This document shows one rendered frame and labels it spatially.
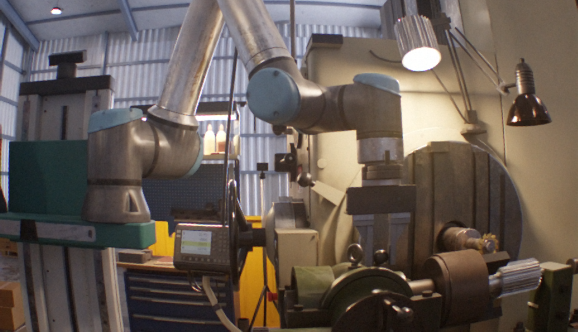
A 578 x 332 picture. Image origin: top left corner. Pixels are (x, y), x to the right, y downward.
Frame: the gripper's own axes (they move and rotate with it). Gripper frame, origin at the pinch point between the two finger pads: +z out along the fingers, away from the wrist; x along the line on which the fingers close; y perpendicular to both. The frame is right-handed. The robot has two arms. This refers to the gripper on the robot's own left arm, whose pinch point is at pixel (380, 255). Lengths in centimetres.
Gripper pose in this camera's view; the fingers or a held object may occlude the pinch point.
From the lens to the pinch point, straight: 86.7
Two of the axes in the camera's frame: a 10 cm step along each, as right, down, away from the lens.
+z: 0.2, 10.0, -0.8
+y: 0.5, 0.8, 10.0
